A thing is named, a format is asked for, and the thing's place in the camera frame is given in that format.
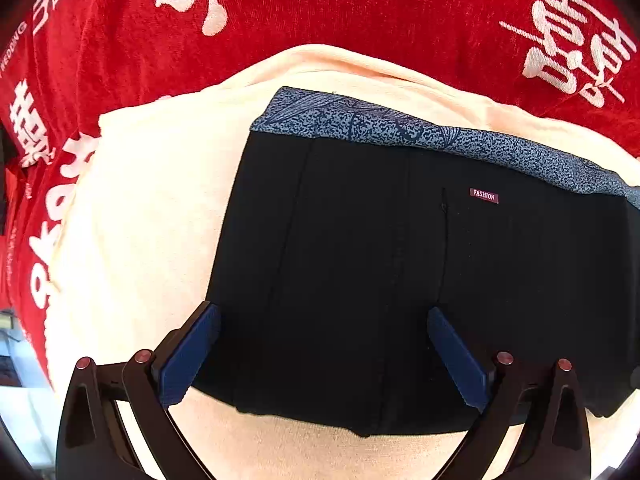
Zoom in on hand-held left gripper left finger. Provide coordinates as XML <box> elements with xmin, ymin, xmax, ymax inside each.
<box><xmin>56</xmin><ymin>301</ymin><xmax>222</xmax><ymax>480</ymax></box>

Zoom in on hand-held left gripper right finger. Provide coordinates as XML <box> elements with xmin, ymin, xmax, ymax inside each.
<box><xmin>426</xmin><ymin>306</ymin><xmax>592</xmax><ymax>480</ymax></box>

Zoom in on black pants with patterned waistband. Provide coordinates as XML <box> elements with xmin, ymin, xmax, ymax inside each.
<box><xmin>192</xmin><ymin>86</ymin><xmax>640</xmax><ymax>438</ymax></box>

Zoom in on cream towel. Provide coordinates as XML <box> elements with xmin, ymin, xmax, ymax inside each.
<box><xmin>42</xmin><ymin>44</ymin><xmax>640</xmax><ymax>480</ymax></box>

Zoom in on red printed blanket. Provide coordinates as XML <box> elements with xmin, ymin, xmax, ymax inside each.
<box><xmin>0</xmin><ymin>0</ymin><xmax>640</xmax><ymax>386</ymax></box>

